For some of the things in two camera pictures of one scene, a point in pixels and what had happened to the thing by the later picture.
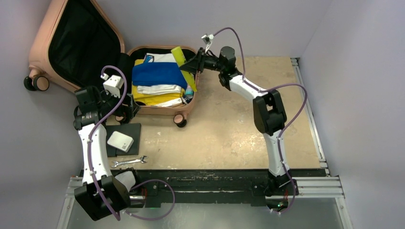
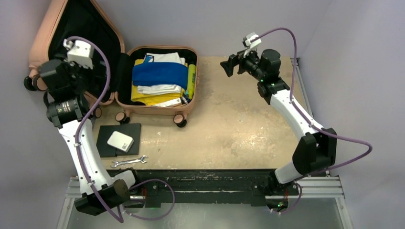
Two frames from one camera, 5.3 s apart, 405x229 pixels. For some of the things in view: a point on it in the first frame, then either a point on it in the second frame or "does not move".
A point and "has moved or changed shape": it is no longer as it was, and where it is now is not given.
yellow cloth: x=151 y=99 does not move
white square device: x=121 y=141 does not move
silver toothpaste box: x=169 y=102 does not move
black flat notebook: x=133 y=130 does not move
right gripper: x=197 y=63 -> x=234 y=60
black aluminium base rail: x=158 y=185 does not move
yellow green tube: x=177 y=53 has moved or changed shape
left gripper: x=127 y=111 -> x=97 y=81
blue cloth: x=158 y=73 does not move
